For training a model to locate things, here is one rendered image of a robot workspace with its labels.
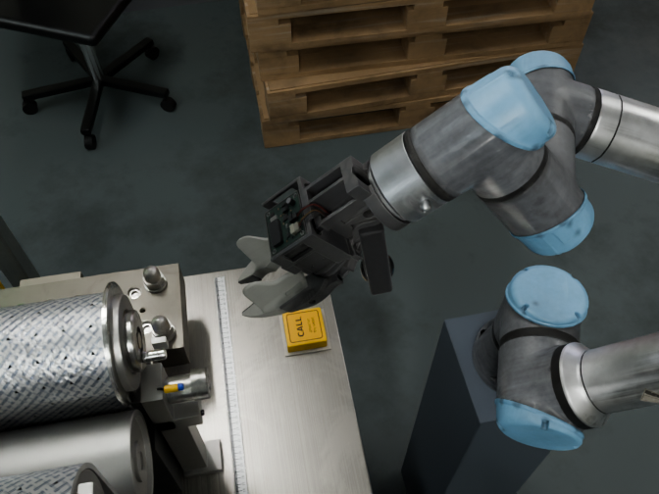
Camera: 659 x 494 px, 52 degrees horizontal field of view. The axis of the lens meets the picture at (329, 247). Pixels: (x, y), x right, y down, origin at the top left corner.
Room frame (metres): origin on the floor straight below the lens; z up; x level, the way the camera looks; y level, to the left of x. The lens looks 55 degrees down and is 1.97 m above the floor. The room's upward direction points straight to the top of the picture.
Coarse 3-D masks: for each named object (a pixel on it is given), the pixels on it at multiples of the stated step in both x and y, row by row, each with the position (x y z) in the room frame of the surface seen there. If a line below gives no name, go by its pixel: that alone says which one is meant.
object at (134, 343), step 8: (128, 312) 0.39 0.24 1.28; (136, 312) 0.40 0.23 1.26; (128, 320) 0.38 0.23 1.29; (136, 320) 0.39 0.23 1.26; (128, 328) 0.37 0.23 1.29; (136, 328) 0.38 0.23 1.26; (128, 336) 0.36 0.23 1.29; (136, 336) 0.37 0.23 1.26; (144, 336) 0.39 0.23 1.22; (128, 344) 0.35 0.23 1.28; (136, 344) 0.36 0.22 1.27; (144, 344) 0.38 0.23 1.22; (128, 352) 0.34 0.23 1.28; (136, 352) 0.35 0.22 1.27; (128, 360) 0.34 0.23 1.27; (136, 360) 0.34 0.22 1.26; (136, 368) 0.33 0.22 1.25; (144, 368) 0.35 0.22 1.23
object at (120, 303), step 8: (120, 296) 0.40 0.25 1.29; (112, 304) 0.39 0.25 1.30; (120, 304) 0.39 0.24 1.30; (128, 304) 0.42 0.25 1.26; (112, 312) 0.38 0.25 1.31; (120, 312) 0.38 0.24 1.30; (112, 320) 0.37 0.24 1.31; (120, 320) 0.37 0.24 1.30; (112, 328) 0.36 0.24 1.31; (120, 328) 0.36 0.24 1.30; (112, 336) 0.35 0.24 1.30; (120, 336) 0.35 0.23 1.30; (112, 344) 0.34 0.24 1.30; (120, 344) 0.34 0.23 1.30; (120, 352) 0.33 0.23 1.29; (120, 360) 0.33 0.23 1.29; (120, 368) 0.32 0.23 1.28; (128, 368) 0.33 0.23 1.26; (120, 376) 0.31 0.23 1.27; (128, 376) 0.32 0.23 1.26; (136, 376) 0.34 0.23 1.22; (128, 384) 0.31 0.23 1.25; (136, 384) 0.33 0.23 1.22
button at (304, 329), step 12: (300, 312) 0.59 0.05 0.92; (312, 312) 0.59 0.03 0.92; (288, 324) 0.57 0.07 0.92; (300, 324) 0.57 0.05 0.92; (312, 324) 0.57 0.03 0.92; (288, 336) 0.55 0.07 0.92; (300, 336) 0.55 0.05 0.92; (312, 336) 0.55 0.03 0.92; (324, 336) 0.55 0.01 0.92; (288, 348) 0.53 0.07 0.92; (300, 348) 0.53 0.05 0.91; (312, 348) 0.53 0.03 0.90
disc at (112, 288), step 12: (108, 288) 0.40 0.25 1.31; (120, 288) 0.44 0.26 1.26; (108, 300) 0.39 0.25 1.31; (108, 312) 0.37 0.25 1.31; (108, 324) 0.36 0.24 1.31; (108, 336) 0.34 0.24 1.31; (108, 348) 0.33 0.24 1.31; (108, 360) 0.32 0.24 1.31; (120, 384) 0.31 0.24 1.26; (120, 396) 0.30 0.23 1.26; (132, 396) 0.32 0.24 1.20
